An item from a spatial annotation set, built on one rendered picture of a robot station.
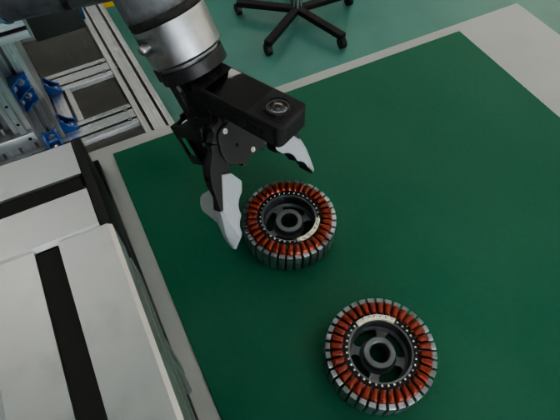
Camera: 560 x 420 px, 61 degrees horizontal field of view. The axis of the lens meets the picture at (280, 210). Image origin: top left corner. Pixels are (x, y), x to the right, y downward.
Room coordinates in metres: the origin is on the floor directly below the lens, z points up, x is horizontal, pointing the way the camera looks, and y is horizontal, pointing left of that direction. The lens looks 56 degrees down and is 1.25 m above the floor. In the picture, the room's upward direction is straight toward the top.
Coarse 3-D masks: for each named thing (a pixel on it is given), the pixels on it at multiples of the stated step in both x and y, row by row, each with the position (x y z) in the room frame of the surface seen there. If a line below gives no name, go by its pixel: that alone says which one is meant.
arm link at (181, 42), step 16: (192, 16) 0.38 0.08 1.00; (208, 16) 0.40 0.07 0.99; (144, 32) 0.37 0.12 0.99; (160, 32) 0.37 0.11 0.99; (176, 32) 0.37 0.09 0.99; (192, 32) 0.37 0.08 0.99; (208, 32) 0.38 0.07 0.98; (144, 48) 0.36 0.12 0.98; (160, 48) 0.36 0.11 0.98; (176, 48) 0.36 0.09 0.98; (192, 48) 0.36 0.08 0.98; (208, 48) 0.37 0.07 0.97; (160, 64) 0.36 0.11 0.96; (176, 64) 0.36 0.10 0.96
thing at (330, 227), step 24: (264, 192) 0.34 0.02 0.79; (288, 192) 0.34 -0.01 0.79; (312, 192) 0.34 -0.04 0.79; (264, 216) 0.31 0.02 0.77; (288, 216) 0.31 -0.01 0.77; (312, 216) 0.31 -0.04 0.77; (264, 240) 0.27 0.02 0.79; (288, 240) 0.27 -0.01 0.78; (312, 240) 0.27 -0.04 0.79; (288, 264) 0.25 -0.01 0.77
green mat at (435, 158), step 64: (384, 64) 0.62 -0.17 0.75; (448, 64) 0.62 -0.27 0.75; (320, 128) 0.48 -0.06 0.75; (384, 128) 0.48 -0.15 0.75; (448, 128) 0.48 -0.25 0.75; (512, 128) 0.48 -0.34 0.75; (192, 192) 0.36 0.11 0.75; (384, 192) 0.36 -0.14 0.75; (448, 192) 0.36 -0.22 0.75; (512, 192) 0.36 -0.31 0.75; (192, 256) 0.27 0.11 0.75; (384, 256) 0.27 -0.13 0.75; (448, 256) 0.27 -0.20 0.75; (512, 256) 0.27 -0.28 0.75; (192, 320) 0.19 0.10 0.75; (256, 320) 0.19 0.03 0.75; (320, 320) 0.19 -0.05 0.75; (448, 320) 0.19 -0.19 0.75; (512, 320) 0.19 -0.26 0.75; (256, 384) 0.12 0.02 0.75; (320, 384) 0.12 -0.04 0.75; (448, 384) 0.12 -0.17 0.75; (512, 384) 0.12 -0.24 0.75
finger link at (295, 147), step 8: (288, 144) 0.37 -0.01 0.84; (296, 144) 0.37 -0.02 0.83; (280, 152) 0.36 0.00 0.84; (288, 152) 0.36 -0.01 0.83; (296, 152) 0.37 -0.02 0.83; (304, 152) 0.37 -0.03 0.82; (296, 160) 0.36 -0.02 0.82; (304, 160) 0.37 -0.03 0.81; (304, 168) 0.37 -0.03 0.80; (312, 168) 0.37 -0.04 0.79
